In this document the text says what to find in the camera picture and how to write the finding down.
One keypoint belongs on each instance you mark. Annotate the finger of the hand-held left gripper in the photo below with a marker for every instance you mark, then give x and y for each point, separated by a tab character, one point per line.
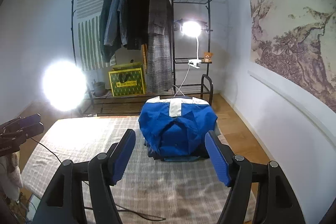
30	120
35	130

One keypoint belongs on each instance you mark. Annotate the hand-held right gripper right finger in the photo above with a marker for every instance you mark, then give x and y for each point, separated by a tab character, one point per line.
218	158

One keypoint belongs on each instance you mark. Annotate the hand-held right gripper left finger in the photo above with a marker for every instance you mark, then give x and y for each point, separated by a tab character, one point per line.
123	158

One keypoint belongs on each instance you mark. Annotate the white and blue jacket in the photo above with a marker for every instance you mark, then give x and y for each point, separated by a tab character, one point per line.
178	132

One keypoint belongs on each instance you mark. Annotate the black metal clothes rack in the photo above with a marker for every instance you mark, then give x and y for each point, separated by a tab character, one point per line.
172	3

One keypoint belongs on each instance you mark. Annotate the navy folded puffer jacket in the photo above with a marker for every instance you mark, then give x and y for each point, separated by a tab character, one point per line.
153	153

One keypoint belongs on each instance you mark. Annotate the grey checked blanket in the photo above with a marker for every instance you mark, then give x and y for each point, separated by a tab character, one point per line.
92	134

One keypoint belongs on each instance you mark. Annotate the dark pot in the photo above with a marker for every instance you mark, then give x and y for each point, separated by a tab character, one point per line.
99	89

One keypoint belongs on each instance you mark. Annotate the green yellow patterned box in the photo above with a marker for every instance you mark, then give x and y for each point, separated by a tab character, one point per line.
126	83

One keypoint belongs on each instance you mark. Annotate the white clip lamp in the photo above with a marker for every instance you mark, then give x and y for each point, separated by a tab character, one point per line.
194	61

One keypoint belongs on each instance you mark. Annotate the orange wooden board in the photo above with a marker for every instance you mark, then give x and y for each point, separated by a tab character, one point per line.
144	61

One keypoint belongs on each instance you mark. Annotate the small teddy bear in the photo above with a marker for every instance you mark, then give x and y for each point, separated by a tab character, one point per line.
208	56

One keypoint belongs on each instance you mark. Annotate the grey plaid hanging coat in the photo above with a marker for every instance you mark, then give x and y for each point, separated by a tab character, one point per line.
157	56

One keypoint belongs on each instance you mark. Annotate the dark green hanging jacket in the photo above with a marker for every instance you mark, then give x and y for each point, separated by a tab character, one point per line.
106	19

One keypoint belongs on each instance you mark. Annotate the blue denim hanging jacket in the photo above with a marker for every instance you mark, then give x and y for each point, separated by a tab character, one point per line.
118	16

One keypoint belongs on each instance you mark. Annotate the black hanging coat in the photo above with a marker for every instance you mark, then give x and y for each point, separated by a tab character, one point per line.
139	16

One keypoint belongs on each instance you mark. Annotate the black metal chair frame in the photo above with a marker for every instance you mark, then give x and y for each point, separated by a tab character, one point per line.
206	76

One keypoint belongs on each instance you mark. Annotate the green striped wall hanging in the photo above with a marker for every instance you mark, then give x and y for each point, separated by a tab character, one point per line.
89	37

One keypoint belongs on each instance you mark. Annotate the landscape wall mural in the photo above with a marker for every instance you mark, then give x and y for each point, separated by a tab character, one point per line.
288	29

